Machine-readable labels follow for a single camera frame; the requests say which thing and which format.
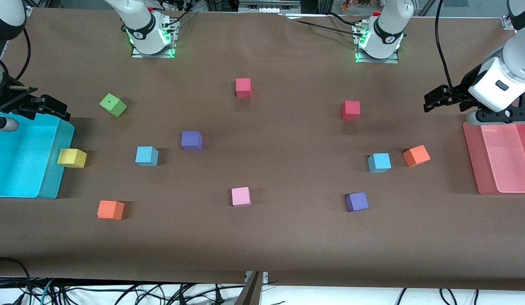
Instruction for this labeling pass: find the cyan plastic bin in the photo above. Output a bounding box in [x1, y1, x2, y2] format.
[0, 112, 75, 200]

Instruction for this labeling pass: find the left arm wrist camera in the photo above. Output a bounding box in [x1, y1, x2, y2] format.
[465, 108, 525, 126]

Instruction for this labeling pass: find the pink plastic bin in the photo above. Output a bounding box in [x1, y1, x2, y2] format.
[462, 121, 525, 195]

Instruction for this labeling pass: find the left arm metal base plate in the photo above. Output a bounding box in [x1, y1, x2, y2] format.
[355, 21, 400, 64]

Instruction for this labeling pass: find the dark camera support post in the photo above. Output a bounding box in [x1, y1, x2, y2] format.
[235, 271, 264, 305]

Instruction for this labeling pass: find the pink foam block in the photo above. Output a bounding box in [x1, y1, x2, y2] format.
[231, 187, 251, 207]

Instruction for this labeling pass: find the silver aluminium frame rail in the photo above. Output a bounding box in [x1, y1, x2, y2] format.
[239, 0, 301, 13]

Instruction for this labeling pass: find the black base power cable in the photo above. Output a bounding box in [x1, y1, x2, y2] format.
[161, 2, 200, 31]
[283, 12, 360, 33]

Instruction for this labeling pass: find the grey metal bracket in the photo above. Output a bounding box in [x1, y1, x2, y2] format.
[244, 271, 269, 285]

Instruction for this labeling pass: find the yellow foam block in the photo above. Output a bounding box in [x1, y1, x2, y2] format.
[57, 148, 87, 169]

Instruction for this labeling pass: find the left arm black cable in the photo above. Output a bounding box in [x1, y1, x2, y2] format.
[434, 11, 454, 89]

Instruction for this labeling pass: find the light blue foam block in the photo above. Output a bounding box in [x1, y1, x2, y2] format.
[135, 146, 159, 167]
[368, 153, 392, 173]

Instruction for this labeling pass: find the purple foam block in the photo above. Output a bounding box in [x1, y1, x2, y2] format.
[345, 192, 369, 212]
[181, 131, 203, 152]

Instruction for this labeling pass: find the orange foam block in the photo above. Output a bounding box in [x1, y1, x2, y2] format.
[97, 200, 125, 221]
[402, 145, 431, 168]

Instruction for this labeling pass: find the teal floor cable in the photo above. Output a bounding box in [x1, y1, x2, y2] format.
[39, 277, 56, 305]

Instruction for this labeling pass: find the red foam block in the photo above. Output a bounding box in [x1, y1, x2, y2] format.
[236, 78, 252, 99]
[341, 100, 361, 122]

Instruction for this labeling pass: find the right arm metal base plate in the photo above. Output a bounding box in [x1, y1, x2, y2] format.
[131, 19, 178, 59]

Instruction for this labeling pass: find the brown paper table cover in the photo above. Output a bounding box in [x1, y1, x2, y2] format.
[0, 8, 525, 292]

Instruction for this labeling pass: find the green foam block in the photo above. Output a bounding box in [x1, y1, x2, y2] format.
[100, 93, 128, 118]

